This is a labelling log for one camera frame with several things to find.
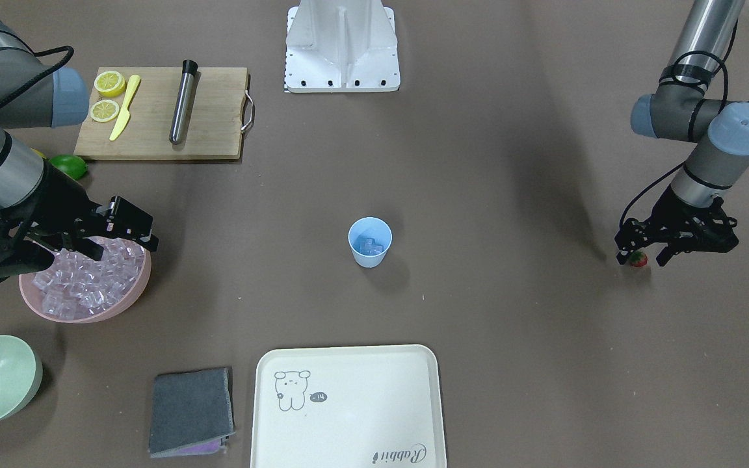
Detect clear ice cubes pile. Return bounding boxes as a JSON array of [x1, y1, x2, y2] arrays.
[[33, 239, 146, 320]]

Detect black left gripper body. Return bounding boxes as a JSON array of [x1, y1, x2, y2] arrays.
[[615, 188, 739, 254]]

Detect steel muddler rod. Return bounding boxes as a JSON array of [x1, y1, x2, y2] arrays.
[[168, 59, 198, 146]]

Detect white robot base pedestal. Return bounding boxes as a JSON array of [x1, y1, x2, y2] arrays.
[[283, 1, 401, 93]]

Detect yellow plastic knife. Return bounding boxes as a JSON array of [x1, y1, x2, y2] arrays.
[[108, 74, 142, 142]]

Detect red strawberry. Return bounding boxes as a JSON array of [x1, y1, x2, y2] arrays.
[[628, 251, 648, 268]]

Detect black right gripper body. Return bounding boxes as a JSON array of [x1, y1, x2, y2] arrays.
[[0, 171, 153, 280]]

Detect grey folded cloth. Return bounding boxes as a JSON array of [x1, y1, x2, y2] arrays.
[[148, 367, 235, 458]]

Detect pink bowl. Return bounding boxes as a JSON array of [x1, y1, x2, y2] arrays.
[[19, 235, 152, 324]]

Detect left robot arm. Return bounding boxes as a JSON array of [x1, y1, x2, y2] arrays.
[[615, 1, 749, 266]]

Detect yellow lemon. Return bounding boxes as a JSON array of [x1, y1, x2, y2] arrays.
[[31, 148, 47, 160]]

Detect light blue cup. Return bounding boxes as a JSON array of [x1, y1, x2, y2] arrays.
[[347, 216, 393, 268]]

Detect cream rabbit tray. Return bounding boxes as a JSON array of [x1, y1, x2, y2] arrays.
[[250, 344, 448, 467]]

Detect ice cube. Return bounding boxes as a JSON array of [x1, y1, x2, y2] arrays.
[[357, 236, 386, 257]]

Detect green lime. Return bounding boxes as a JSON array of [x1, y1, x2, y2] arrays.
[[48, 154, 88, 181]]

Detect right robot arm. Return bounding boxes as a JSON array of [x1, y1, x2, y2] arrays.
[[0, 20, 159, 283]]

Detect lemon slice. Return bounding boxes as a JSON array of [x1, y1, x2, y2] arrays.
[[89, 99, 121, 124], [93, 70, 127, 98]]

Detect wooden cutting board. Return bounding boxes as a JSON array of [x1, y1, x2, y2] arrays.
[[74, 66, 253, 162]]

